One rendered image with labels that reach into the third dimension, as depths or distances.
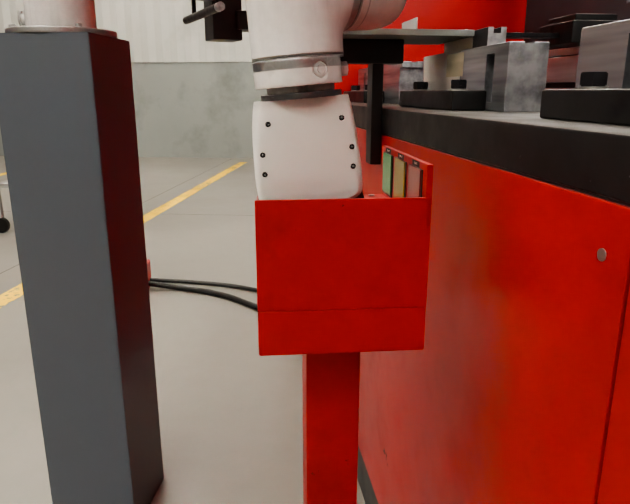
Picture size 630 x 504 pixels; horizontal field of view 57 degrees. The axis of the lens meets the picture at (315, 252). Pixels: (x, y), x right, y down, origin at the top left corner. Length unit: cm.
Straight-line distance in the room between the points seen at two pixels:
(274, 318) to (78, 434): 84
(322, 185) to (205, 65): 802
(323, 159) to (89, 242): 69
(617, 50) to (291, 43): 33
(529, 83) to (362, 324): 48
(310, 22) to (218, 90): 798
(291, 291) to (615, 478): 29
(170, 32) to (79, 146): 760
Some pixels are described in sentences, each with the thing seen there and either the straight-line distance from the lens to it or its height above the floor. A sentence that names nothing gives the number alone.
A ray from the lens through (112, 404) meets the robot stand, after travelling 127.
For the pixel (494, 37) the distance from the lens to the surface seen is 101.
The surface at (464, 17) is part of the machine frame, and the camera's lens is 206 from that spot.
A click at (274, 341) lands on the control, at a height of 68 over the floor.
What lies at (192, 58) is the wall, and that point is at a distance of 858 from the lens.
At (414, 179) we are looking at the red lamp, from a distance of 57.
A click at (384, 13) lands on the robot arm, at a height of 97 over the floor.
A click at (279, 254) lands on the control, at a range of 53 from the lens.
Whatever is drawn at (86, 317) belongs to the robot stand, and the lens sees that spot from 121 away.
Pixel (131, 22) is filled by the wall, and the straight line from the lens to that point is 887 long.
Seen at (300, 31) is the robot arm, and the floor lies 95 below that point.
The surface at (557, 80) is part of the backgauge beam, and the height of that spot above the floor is 92.
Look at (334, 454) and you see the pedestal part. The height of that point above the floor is 50.
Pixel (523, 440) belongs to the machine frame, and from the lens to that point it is 61.
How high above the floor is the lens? 90
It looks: 15 degrees down
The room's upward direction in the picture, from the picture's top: straight up
